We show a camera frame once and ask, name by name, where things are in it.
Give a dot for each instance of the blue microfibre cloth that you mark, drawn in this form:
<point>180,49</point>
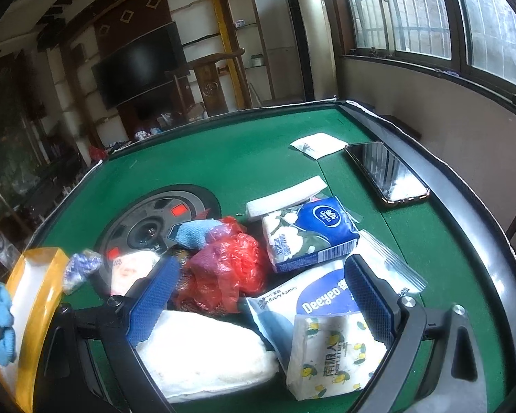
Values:
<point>192,235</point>

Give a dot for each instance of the white flat tissue pack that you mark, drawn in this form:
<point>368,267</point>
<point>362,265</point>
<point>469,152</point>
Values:
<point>285,198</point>

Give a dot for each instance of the blue white tissue pack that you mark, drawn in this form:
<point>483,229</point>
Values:
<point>309,234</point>

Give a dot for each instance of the yellow-rimmed white storage box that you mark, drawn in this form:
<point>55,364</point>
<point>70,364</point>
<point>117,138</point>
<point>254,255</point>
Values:
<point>35,287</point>

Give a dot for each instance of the Deeyeo wet wipes pack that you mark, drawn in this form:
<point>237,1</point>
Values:
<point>318,291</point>

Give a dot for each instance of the blue white patterned cloth ball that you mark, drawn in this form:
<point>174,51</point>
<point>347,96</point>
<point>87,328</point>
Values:
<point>79,268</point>

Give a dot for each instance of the lemon print tissue pack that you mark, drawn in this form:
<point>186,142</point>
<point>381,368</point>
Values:
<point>331,355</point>

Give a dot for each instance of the window with metal bars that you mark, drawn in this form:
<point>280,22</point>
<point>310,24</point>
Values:
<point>465,37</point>

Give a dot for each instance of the white towel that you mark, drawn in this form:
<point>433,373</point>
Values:
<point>191,357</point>

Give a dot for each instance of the clear zip bag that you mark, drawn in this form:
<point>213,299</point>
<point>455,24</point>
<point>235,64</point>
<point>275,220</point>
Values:
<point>389,266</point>

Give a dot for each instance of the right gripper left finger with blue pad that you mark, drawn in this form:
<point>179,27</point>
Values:
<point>122,322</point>

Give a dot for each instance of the round mahjong table centre panel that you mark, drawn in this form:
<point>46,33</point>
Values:
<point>150,223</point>

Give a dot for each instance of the black wall television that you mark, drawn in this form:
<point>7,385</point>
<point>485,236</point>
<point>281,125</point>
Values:
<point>145,63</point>

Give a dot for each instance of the tall beige air conditioner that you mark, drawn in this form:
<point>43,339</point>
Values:
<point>313,39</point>

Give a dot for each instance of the white paper card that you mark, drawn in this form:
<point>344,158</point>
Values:
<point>318,145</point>

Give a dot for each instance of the small white red packet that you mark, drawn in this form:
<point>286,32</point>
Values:
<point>127,269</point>

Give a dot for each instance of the red plastic bag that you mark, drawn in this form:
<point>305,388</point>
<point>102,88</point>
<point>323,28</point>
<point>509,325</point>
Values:
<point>232,265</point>

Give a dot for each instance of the carved wooden chair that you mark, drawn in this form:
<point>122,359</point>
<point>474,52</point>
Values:
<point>210,86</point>

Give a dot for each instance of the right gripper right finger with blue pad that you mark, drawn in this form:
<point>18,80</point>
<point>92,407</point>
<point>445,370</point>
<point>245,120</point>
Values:
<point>402,324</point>

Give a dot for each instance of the black smartphone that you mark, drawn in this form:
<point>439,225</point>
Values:
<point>393,181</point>

